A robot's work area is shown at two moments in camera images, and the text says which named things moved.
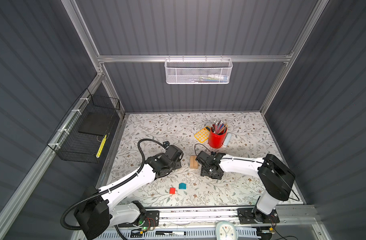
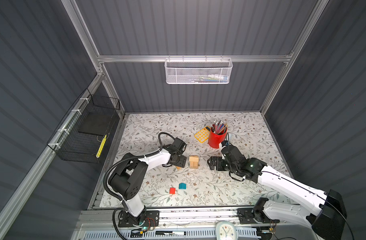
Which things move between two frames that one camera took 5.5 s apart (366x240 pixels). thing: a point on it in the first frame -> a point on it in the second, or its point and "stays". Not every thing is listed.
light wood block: (193, 163) stays
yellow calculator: (203, 134) stays
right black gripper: (202, 172) -> (217, 159)
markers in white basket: (212, 78) stays
